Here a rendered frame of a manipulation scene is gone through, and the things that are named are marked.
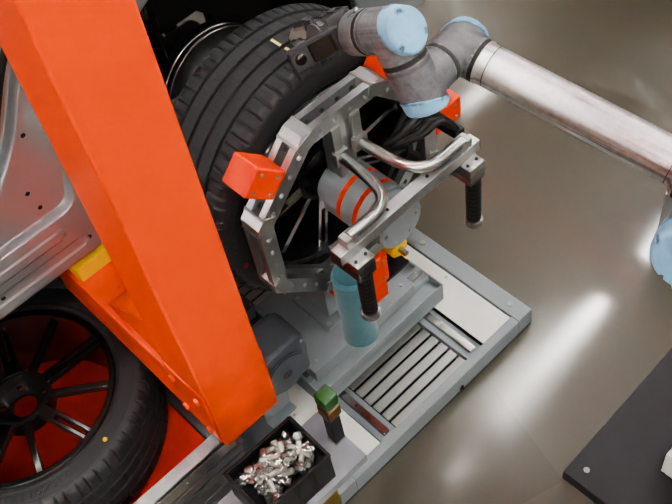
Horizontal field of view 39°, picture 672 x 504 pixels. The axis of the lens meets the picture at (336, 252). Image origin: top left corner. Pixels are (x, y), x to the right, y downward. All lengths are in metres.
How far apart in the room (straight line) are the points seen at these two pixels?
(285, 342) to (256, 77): 0.78
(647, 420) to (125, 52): 1.61
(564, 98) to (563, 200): 1.46
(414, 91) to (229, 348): 0.65
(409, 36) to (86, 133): 0.63
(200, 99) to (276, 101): 0.18
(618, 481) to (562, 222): 1.07
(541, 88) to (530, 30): 2.03
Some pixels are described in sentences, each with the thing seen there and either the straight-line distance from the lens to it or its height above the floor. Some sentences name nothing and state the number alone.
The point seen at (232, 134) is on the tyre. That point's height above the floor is 1.11.
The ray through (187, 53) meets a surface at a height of 1.00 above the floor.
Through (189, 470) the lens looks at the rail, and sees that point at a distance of 2.41.
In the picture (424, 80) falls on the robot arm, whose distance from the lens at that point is 1.81.
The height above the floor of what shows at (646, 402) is 0.30.
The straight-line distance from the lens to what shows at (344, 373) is 2.71.
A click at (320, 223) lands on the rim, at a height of 0.69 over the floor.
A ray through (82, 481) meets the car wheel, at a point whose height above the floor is 0.50.
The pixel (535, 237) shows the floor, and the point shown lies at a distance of 3.17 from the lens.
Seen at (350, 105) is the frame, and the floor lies 1.10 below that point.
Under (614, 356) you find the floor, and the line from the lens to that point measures 2.94.
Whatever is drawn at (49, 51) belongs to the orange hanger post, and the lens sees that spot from 1.36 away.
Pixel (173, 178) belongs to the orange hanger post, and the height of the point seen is 1.35.
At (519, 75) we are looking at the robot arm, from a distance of 1.86.
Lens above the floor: 2.50
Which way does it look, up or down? 52 degrees down
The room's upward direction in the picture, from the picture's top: 12 degrees counter-clockwise
